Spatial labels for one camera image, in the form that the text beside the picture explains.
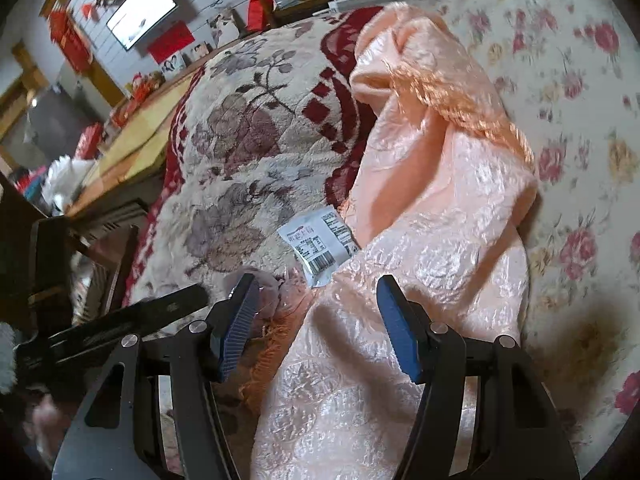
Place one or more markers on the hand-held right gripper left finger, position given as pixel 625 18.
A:
pixel 235 330

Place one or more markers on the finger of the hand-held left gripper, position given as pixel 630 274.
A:
pixel 170 304

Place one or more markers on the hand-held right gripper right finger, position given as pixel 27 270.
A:
pixel 400 330

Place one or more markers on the clear packet of dark snacks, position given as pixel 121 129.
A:
pixel 275 292

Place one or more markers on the white snack packet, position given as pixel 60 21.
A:
pixel 315 240

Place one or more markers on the person's left hand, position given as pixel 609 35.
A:
pixel 45 425

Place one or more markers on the dark wooden chair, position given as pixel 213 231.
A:
pixel 15 240

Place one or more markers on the pink satin fringed cloth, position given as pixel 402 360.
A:
pixel 425 210

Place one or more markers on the glossy wooden table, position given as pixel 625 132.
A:
pixel 130 145

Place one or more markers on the red gift box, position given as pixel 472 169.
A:
pixel 89 140

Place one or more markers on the red and cream floral blanket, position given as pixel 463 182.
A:
pixel 240 135

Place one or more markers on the grey refrigerator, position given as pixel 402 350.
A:
pixel 55 115

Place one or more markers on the red plush toy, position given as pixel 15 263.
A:
pixel 140 83

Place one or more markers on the couple portrait photo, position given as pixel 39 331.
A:
pixel 174 66

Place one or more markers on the small portrait photo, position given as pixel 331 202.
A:
pixel 201 50

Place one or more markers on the pale floral bedsheet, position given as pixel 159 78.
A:
pixel 575 110

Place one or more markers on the large wedding photo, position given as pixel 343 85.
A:
pixel 224 26

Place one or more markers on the red paper bag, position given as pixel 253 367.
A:
pixel 259 12

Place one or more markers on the white power strip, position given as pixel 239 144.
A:
pixel 350 4

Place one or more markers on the red wall banner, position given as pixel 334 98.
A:
pixel 170 42

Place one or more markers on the red hanging wall decoration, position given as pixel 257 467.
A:
pixel 70 40

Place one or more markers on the wall television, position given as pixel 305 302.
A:
pixel 140 12

